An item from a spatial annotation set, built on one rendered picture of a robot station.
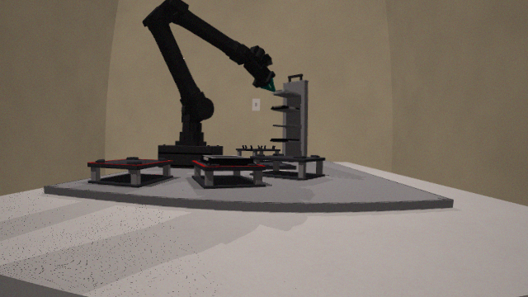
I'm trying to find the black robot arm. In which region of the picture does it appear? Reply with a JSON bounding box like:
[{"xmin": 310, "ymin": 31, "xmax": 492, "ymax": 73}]
[{"xmin": 143, "ymin": 0, "xmax": 273, "ymax": 146}]

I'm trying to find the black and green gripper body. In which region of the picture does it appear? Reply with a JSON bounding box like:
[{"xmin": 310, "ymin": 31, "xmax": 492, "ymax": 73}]
[{"xmin": 251, "ymin": 66, "xmax": 275, "ymax": 87}]

